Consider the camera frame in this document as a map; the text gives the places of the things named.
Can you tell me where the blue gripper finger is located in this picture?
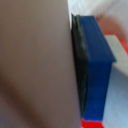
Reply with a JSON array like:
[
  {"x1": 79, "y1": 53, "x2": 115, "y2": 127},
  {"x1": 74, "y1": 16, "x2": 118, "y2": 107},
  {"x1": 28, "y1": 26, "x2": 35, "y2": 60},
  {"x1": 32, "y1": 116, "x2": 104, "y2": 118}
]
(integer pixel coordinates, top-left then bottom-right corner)
[{"x1": 70, "y1": 13, "x2": 117, "y2": 122}]

